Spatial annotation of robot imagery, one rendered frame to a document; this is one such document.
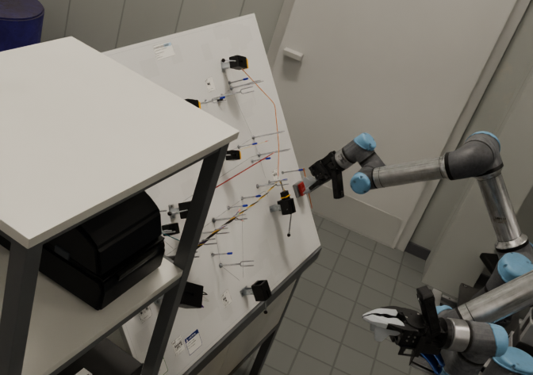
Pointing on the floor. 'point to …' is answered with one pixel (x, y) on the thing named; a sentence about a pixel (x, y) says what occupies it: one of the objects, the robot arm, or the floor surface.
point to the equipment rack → (88, 192)
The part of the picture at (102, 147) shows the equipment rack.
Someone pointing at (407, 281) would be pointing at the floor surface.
